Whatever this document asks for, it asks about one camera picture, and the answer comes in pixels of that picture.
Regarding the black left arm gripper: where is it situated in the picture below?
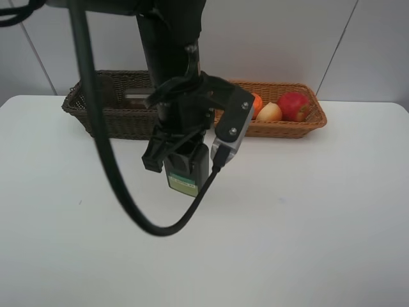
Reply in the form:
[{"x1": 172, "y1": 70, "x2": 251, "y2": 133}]
[{"x1": 142, "y1": 95, "x2": 212, "y2": 176}]

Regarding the black rectangular bottle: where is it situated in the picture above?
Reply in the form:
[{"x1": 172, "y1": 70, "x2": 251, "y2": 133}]
[{"x1": 164, "y1": 142, "x2": 209, "y2": 197}]

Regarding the brown transparent cup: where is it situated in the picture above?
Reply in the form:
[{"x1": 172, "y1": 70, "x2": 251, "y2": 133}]
[{"x1": 123, "y1": 88, "x2": 153, "y2": 109}]

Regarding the orange mandarin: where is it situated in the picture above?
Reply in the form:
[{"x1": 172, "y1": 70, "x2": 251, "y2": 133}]
[{"x1": 252, "y1": 93, "x2": 263, "y2": 120}]

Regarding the round bread bun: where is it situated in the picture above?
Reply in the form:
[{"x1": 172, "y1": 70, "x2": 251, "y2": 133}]
[{"x1": 256, "y1": 102, "x2": 282, "y2": 122}]

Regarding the red apple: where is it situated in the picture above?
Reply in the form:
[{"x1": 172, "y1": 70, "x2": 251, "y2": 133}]
[{"x1": 277, "y1": 92, "x2": 310, "y2": 122}]

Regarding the purple transparent cup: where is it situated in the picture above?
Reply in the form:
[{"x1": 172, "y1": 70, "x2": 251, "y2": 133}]
[{"x1": 96, "y1": 74, "x2": 117, "y2": 108}]

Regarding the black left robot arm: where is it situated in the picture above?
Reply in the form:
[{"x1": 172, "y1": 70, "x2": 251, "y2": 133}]
[{"x1": 47, "y1": 1, "x2": 208, "y2": 173}]

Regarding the dark brown wicker basket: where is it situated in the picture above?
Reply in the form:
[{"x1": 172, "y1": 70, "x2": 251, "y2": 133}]
[{"x1": 61, "y1": 70, "x2": 160, "y2": 141}]

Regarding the tan wicker basket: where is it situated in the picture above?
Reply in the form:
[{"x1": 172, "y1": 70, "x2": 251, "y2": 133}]
[{"x1": 231, "y1": 80, "x2": 327, "y2": 139}]

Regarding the black camera cable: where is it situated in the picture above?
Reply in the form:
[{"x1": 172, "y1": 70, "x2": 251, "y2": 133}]
[{"x1": 68, "y1": 0, "x2": 224, "y2": 237}]

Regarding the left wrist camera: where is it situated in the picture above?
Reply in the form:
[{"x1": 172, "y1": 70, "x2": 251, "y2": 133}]
[{"x1": 206, "y1": 76, "x2": 254, "y2": 161}]

